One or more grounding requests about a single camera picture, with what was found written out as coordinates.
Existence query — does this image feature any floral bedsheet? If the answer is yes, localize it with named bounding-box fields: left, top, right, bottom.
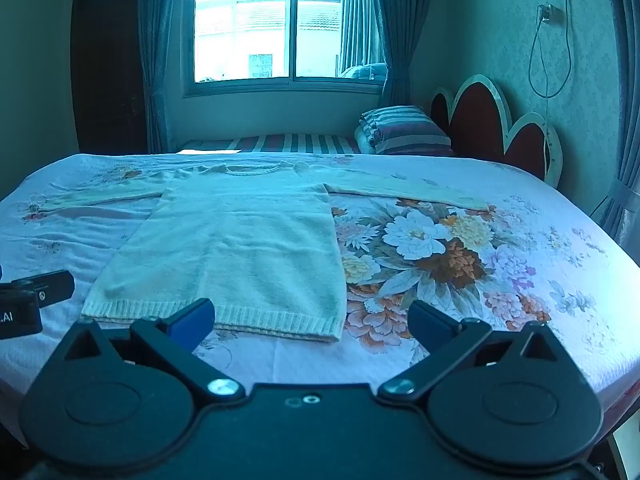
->
left=0, top=151, right=640, bottom=443

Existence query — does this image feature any dark wooden wardrobe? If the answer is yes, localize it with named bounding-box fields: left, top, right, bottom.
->
left=70, top=0, right=152, bottom=157

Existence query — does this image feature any striped pillow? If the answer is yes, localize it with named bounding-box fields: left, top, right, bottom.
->
left=354, top=105, right=454, bottom=157

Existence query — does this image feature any hanging charger cable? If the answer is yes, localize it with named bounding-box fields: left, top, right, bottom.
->
left=527, top=0, right=574, bottom=102

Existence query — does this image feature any sliding glass window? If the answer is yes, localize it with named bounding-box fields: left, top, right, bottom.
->
left=181, top=0, right=390, bottom=98

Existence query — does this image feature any folded quilt on windowsill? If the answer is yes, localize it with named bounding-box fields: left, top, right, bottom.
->
left=339, top=62, right=389, bottom=82

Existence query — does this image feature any wall socket with plug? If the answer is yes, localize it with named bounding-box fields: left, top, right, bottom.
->
left=537, top=3, right=564, bottom=26

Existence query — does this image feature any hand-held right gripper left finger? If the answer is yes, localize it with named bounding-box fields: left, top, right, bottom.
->
left=64, top=298, right=247, bottom=409

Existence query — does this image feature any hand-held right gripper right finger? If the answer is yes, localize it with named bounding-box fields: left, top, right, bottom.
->
left=376, top=300, right=567, bottom=404

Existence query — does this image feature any blue window curtain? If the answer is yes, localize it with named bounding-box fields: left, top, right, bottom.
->
left=136, top=0, right=192, bottom=154
left=366, top=0, right=449, bottom=109

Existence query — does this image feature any red petal-shaped headboard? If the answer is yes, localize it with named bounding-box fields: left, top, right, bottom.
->
left=429, top=74, right=564, bottom=189

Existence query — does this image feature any white towel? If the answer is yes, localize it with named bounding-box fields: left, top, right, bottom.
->
left=37, top=160, right=492, bottom=345

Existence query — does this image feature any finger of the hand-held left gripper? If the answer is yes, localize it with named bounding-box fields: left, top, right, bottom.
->
left=11, top=269, right=76, bottom=309

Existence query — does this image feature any striped mattress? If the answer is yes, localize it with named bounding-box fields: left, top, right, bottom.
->
left=176, top=132, right=364, bottom=156

